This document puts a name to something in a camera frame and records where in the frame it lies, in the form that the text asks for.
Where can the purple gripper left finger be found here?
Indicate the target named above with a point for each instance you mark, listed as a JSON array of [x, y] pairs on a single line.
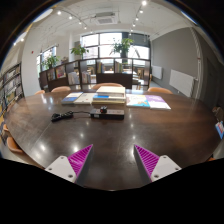
[[73, 168]]

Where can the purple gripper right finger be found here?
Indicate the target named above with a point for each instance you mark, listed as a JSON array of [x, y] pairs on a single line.
[[153, 167]]

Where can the black charger plug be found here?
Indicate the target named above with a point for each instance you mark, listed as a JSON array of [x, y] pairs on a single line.
[[103, 109]]

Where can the black power strip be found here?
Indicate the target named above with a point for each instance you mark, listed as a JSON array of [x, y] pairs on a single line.
[[109, 114]]

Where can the purple white book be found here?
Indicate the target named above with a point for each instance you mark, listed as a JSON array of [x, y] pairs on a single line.
[[157, 102]]

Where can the orange chair left side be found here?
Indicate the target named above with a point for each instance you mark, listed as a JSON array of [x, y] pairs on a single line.
[[13, 146]]

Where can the orange chair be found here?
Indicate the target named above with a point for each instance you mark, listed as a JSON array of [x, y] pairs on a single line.
[[13, 146], [159, 90], [61, 89], [97, 86]]

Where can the colourful open magazine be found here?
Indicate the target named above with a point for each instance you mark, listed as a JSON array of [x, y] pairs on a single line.
[[134, 100]]

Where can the white flat book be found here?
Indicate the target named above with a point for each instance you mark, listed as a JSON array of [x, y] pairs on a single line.
[[85, 99]]

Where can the blue cover book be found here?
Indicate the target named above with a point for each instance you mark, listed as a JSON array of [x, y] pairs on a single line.
[[71, 98]]

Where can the orange chair back right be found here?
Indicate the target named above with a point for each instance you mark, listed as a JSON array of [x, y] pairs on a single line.
[[159, 90]]

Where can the blue object right edge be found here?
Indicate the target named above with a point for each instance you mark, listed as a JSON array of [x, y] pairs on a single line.
[[220, 129]]

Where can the stack of large books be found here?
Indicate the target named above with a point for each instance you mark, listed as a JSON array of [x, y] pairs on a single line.
[[110, 94]]

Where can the orange chair back left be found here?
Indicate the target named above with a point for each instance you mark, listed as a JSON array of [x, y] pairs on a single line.
[[61, 89]]

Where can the orange chair back middle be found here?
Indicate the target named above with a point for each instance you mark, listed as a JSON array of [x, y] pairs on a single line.
[[97, 86]]

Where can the dark wooden shelf unit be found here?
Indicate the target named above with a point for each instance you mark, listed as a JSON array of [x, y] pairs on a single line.
[[81, 74]]

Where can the potted plant far left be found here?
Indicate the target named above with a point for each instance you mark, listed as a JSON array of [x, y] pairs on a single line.
[[50, 62]]

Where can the potted plant left shelf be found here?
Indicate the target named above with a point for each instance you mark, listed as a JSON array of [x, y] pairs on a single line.
[[78, 52]]

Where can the potted plant shelf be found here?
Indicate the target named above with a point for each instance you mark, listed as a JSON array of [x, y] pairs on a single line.
[[78, 52], [122, 47]]

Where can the potted plant centre shelf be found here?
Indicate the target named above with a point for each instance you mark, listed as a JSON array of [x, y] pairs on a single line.
[[122, 47]]

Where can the ceiling air conditioner unit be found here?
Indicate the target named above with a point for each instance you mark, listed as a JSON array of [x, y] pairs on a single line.
[[105, 18]]

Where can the white wall radiator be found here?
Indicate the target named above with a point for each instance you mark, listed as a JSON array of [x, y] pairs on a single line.
[[182, 82]]

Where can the left wall bookshelf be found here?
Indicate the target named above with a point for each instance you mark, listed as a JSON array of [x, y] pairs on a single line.
[[11, 88]]

